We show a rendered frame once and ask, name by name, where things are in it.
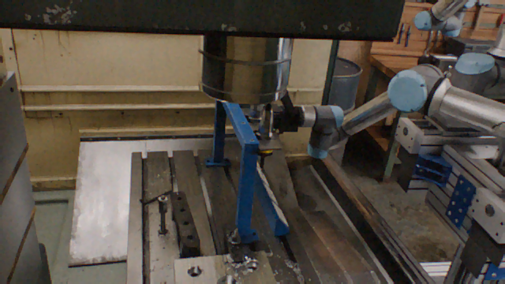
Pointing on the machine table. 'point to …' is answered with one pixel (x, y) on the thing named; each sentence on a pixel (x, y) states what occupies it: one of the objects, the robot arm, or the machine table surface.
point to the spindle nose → (244, 68)
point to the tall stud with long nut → (163, 214)
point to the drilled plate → (211, 264)
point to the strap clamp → (232, 243)
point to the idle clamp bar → (184, 218)
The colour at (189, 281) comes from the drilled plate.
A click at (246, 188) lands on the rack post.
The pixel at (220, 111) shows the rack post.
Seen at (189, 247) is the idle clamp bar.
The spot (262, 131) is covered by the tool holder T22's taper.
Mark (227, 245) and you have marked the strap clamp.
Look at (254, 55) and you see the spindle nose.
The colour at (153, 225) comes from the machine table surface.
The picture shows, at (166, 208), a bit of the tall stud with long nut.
